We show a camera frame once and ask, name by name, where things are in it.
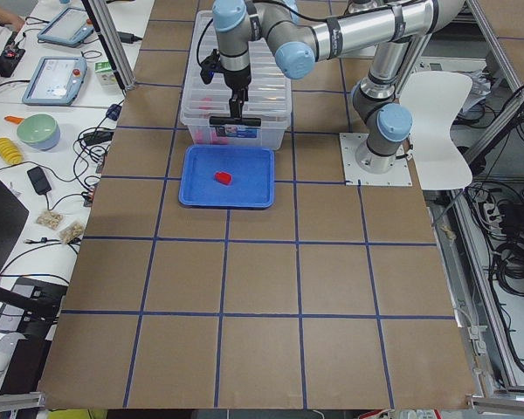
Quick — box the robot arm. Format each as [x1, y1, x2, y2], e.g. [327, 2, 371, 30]
[198, 0, 463, 160]

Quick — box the clear plastic box lid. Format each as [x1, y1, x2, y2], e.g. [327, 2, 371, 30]
[181, 10, 292, 118]

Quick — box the black power adapter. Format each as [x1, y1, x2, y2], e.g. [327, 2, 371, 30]
[27, 167, 52, 196]

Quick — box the snack bag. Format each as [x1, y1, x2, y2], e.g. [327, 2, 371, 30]
[59, 221, 86, 244]
[36, 209, 64, 230]

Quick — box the white chair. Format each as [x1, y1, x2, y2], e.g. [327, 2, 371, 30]
[399, 71, 472, 190]

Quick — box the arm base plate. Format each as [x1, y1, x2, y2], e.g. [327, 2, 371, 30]
[339, 133, 412, 187]

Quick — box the blue plastic tray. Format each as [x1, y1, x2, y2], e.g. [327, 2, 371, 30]
[178, 145, 275, 210]

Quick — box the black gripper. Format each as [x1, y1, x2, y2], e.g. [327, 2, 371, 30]
[224, 67, 251, 118]

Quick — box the aluminium frame post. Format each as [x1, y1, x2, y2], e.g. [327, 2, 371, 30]
[81, 0, 135, 92]

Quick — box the teach pendant tablet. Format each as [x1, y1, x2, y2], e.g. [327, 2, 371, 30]
[37, 7, 94, 47]
[22, 57, 87, 106]

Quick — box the green white carton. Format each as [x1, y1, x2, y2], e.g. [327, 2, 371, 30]
[93, 61, 118, 86]

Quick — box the orange toy carrot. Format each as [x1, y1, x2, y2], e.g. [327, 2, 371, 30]
[4, 115, 24, 125]

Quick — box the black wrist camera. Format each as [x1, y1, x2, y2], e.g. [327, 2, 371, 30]
[200, 49, 224, 85]

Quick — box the clear plastic storage box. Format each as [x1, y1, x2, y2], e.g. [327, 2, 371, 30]
[180, 109, 291, 150]

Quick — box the red block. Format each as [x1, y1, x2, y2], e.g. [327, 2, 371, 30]
[211, 136, 229, 145]
[194, 129, 206, 144]
[198, 97, 215, 110]
[214, 171, 232, 186]

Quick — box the green bowl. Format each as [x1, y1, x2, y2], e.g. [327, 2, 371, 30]
[17, 113, 60, 151]

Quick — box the yellow toy corn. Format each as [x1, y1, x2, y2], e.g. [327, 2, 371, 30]
[0, 137, 24, 165]

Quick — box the black box latch handle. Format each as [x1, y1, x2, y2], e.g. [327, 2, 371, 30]
[209, 116, 261, 127]

